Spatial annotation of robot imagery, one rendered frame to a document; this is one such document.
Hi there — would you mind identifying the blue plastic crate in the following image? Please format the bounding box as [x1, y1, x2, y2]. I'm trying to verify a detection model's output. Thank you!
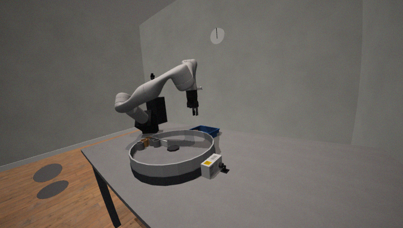
[189, 125, 220, 138]

